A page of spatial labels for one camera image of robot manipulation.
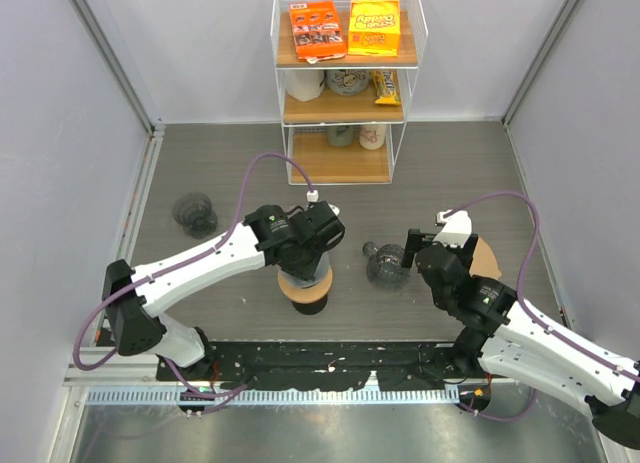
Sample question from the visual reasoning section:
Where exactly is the brown paper coffee filter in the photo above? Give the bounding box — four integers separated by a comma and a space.
469, 237, 502, 280

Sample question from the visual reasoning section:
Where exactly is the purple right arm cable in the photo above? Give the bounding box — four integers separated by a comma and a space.
444, 191, 640, 423

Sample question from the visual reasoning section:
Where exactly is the white paper roll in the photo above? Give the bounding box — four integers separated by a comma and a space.
285, 69, 325, 102

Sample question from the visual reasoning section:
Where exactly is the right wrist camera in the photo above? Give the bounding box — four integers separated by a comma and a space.
433, 210, 472, 249

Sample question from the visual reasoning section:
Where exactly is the white wire shelf rack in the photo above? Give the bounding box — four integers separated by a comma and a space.
270, 0, 428, 185

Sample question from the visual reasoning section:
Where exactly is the white slotted cable duct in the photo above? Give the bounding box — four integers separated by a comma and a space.
86, 385, 459, 406

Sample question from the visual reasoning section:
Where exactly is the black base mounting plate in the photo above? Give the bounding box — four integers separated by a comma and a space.
156, 341, 486, 392

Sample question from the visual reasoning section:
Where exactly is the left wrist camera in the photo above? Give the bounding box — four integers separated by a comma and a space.
306, 190, 340, 216

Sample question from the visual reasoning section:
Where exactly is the yellow candy bag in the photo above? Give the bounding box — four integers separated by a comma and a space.
370, 70, 401, 106

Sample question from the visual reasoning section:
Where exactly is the white paper coffee filter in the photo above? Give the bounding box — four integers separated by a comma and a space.
279, 252, 330, 288

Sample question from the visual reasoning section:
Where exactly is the yellow snack bag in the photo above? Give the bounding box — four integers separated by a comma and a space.
347, 0, 401, 57

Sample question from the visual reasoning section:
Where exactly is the smoky grey plastic dripper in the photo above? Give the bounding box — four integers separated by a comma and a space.
172, 193, 218, 239

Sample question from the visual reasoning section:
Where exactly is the grey printed tin can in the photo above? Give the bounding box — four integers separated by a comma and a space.
326, 69, 370, 96

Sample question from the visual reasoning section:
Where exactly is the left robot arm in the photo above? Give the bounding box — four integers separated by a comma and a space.
103, 201, 345, 381

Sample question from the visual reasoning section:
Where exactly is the smoky glass coffee server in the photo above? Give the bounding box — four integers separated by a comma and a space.
363, 241, 409, 292

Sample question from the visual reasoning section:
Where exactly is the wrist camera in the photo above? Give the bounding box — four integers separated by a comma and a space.
433, 210, 472, 249
306, 190, 340, 216

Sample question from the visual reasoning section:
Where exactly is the orange snack box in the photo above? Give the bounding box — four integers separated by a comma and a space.
289, 0, 347, 64

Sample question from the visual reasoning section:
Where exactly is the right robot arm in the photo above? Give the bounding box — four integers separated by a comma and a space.
401, 229, 639, 450

